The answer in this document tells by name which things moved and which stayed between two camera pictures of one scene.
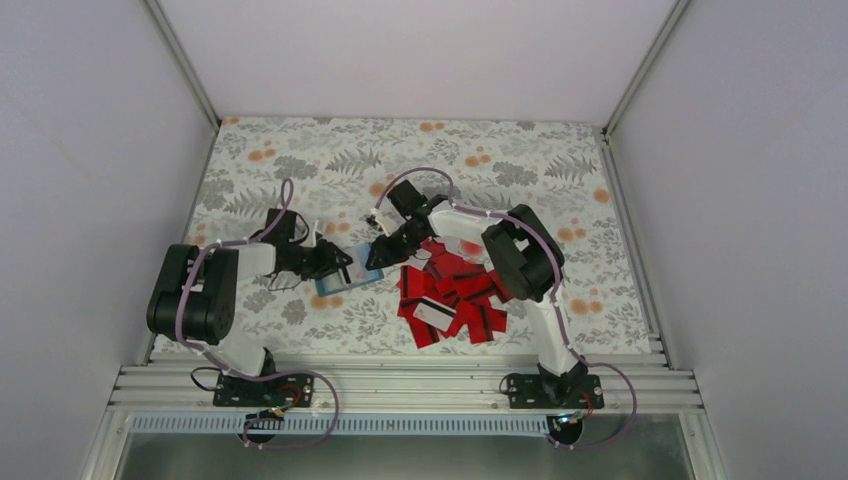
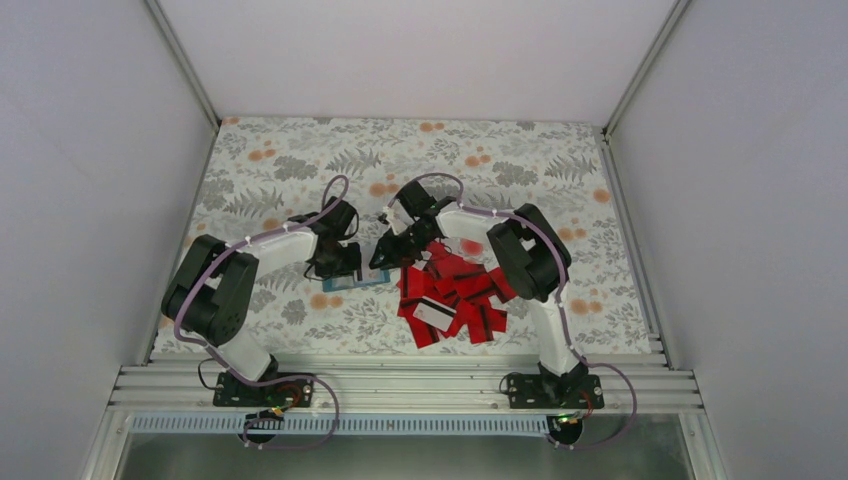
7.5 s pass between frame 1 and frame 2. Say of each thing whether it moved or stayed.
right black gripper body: stayed
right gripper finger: stayed
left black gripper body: moved
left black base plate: stayed
